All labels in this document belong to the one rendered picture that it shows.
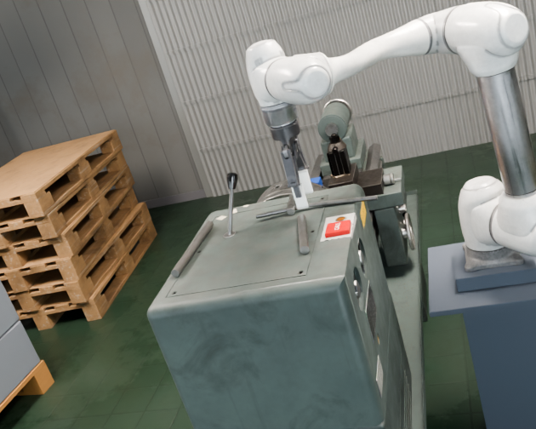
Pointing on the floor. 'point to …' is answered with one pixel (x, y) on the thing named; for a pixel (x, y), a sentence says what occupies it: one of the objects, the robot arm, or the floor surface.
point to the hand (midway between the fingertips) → (303, 192)
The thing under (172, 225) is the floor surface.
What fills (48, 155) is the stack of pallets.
